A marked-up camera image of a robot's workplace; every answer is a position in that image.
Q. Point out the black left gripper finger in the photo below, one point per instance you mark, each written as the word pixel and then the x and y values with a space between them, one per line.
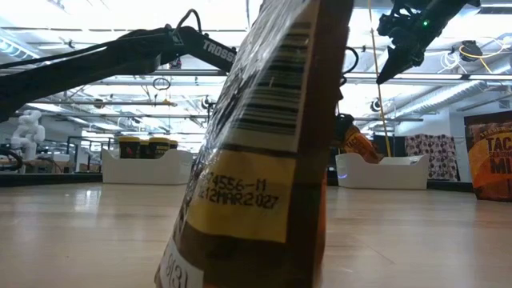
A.
pixel 345 126

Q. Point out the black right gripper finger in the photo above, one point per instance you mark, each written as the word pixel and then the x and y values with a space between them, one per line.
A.
pixel 398 62

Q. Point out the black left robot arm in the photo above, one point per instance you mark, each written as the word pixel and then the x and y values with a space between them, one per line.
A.
pixel 120 56

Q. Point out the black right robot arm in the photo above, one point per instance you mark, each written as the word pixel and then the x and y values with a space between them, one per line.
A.
pixel 448 10

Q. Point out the white plastic bin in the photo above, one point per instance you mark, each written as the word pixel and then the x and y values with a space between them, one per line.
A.
pixel 384 176
pixel 148 172

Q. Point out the white dark-patterned cloth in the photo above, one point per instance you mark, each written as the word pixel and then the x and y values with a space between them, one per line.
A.
pixel 436 156

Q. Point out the white humanoid robot figure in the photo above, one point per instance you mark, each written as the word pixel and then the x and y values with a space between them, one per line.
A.
pixel 28 136

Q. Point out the black metal frame rack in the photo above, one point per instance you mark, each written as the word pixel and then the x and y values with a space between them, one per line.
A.
pixel 68 154

